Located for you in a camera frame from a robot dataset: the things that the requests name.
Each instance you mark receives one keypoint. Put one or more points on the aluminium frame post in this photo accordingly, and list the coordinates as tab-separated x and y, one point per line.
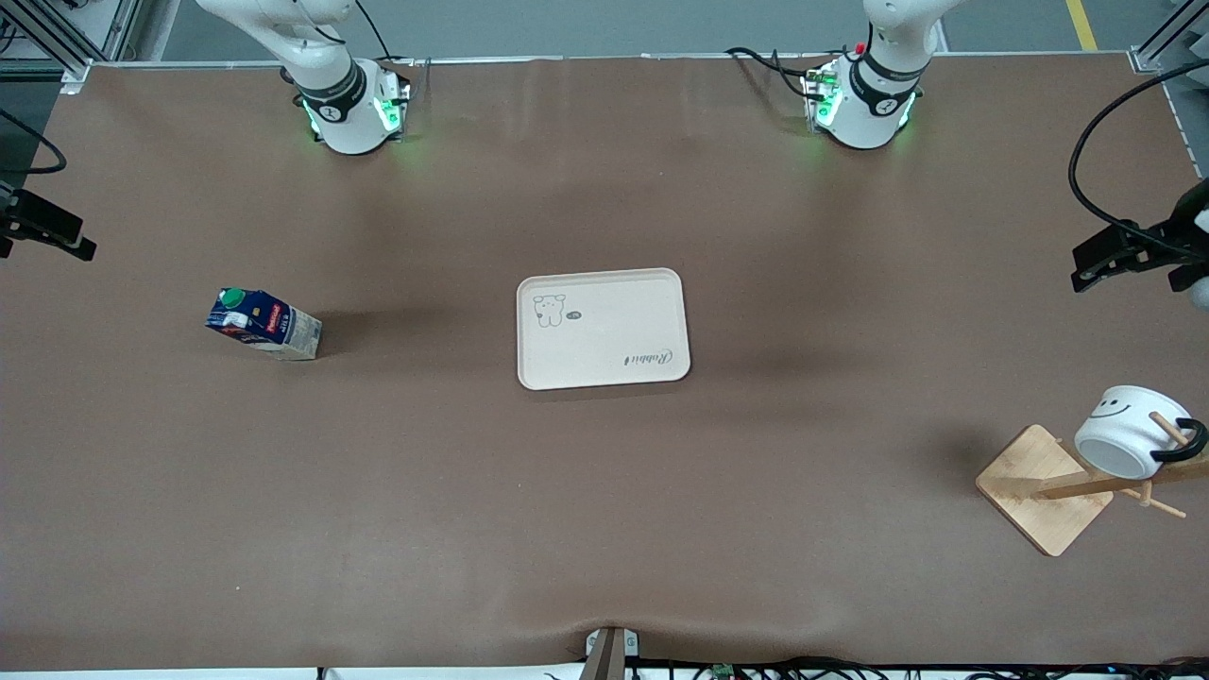
1166	47
57	42

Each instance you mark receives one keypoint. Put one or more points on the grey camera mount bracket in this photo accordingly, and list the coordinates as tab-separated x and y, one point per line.
609	652

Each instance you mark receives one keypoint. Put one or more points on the cream rabbit print tray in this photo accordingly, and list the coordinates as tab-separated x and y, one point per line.
614	331

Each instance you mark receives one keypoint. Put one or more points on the blue milk carton green cap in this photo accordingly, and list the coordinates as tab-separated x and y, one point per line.
264	326

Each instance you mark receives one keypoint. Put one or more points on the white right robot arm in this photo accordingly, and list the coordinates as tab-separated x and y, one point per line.
332	104

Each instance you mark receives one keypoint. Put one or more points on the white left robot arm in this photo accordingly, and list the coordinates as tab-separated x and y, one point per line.
874	104

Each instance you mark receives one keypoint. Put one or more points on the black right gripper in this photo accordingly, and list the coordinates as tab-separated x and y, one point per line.
28	220

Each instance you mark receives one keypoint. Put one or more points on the wooden cup rack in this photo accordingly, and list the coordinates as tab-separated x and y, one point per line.
1039	496

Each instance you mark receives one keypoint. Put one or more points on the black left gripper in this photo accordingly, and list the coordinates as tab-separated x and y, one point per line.
1183	229

